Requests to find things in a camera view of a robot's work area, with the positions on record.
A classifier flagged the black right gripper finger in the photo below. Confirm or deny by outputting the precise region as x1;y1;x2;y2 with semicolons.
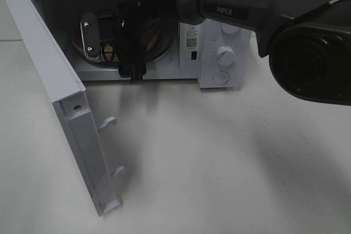
118;63;146;83

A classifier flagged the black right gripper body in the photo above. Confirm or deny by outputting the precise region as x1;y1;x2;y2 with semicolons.
98;1;160;78

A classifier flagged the white microwave door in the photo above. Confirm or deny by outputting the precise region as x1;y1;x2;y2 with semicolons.
5;0;125;215

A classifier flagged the round door release button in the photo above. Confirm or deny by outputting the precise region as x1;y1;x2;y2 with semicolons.
213;71;230;84

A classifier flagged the white timer knob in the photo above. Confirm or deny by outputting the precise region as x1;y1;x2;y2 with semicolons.
216;46;235;66

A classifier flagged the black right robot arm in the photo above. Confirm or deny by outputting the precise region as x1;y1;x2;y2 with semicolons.
112;0;350;105

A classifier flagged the glass microwave turntable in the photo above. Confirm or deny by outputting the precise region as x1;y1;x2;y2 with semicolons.
83;29;175;67

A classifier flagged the white warning label sticker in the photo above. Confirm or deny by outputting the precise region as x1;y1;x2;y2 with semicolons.
184;24;199;50

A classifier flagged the white microwave oven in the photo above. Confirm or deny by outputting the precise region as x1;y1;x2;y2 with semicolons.
32;0;251;88

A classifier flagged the upper white power knob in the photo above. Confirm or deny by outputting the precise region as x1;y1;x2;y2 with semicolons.
220;23;240;35

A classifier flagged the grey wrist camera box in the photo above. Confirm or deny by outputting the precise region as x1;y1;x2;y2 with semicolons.
80;12;100;62

